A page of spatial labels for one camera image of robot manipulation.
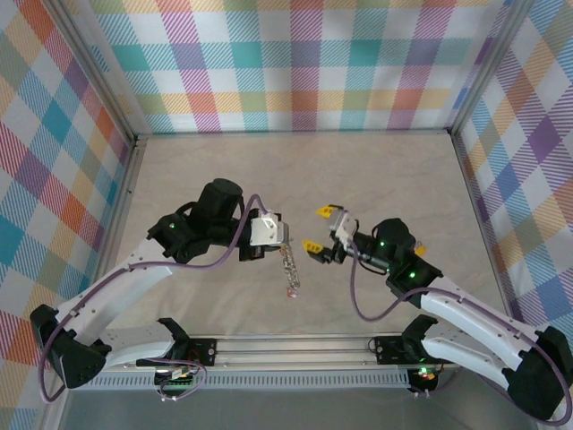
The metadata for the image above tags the thin aluminium frame rail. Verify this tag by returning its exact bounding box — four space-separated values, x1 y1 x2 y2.
450 133 515 317
100 136 151 288

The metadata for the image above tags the aluminium frame post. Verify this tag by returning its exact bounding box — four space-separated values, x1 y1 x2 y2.
447 0 536 138
42 0 140 147

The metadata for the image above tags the controller board with green connector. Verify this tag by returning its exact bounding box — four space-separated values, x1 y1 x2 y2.
154 365 198 386

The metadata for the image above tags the wide grooved aluminium frame rail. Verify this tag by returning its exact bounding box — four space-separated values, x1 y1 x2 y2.
89 333 466 371

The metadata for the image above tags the grey metal panel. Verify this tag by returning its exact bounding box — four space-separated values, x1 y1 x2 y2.
39 387 538 430

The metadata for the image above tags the silver chain with red bead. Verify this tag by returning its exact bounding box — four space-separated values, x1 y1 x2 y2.
279 244 302 300

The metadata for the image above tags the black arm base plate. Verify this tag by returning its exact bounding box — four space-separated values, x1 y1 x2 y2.
374 335 453 366
136 338 218 368

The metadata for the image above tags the grey slotted cable duct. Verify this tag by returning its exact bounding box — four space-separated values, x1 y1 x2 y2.
71 374 412 391

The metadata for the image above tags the controller board with lit LED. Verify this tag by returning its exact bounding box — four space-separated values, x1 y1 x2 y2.
409 365 442 391

